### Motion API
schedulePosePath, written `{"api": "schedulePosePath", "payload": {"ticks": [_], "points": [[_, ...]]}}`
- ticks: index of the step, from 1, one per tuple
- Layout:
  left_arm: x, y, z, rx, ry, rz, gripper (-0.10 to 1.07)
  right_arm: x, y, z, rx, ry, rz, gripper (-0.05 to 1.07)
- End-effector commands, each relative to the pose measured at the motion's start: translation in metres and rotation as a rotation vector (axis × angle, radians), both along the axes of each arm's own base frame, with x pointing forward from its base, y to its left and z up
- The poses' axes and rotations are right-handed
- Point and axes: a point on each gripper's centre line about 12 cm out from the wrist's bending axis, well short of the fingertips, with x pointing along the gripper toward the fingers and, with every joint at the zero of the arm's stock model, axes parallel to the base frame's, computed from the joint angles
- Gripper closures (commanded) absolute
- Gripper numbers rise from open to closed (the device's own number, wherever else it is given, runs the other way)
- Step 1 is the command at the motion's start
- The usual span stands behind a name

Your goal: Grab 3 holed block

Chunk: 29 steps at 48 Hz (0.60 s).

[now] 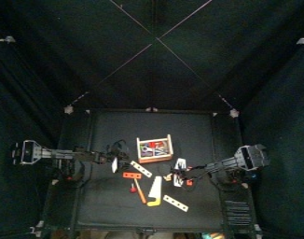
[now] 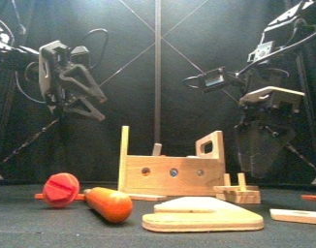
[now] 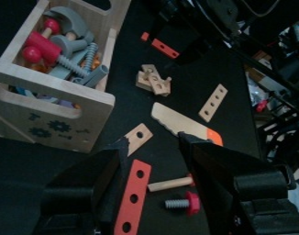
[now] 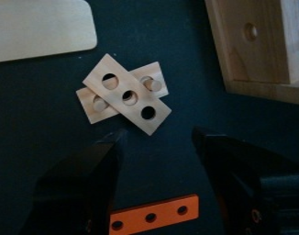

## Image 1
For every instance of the wooden toy saw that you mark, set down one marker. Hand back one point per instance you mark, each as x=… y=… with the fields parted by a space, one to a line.
x=155 y=189

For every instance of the small orange block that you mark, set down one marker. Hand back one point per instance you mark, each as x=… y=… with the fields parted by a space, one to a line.
x=190 y=183

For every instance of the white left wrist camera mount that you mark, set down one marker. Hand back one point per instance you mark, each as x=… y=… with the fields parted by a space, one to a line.
x=115 y=165

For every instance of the wooden three holed block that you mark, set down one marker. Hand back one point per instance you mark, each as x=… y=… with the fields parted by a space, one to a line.
x=142 y=169
x=175 y=203

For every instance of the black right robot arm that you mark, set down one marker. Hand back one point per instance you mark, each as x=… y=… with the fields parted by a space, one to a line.
x=224 y=163

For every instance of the wooden toy toolbox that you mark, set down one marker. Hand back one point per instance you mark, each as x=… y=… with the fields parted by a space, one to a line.
x=155 y=159

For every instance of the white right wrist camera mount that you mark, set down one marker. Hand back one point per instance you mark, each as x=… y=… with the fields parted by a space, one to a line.
x=180 y=163

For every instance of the grey frame bracket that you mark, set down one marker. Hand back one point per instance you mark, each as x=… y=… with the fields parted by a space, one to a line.
x=10 y=39
x=256 y=231
x=234 y=113
x=36 y=231
x=68 y=109
x=302 y=41
x=151 y=109

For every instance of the red toy screw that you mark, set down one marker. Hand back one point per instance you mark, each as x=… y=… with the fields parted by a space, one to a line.
x=134 y=188

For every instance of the white toy tool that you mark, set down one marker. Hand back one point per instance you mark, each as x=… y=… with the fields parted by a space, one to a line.
x=144 y=148

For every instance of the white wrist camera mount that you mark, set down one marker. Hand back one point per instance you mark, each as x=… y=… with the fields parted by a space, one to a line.
x=115 y=165
x=180 y=163

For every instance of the orange holed block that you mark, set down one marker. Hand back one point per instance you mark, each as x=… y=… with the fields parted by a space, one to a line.
x=131 y=175

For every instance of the red toy tool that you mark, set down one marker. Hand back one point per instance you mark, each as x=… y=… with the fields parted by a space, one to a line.
x=159 y=144

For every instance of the small wooden peg block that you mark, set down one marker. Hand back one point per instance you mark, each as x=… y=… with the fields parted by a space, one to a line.
x=167 y=177

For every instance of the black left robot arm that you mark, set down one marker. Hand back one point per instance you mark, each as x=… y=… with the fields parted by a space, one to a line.
x=55 y=154

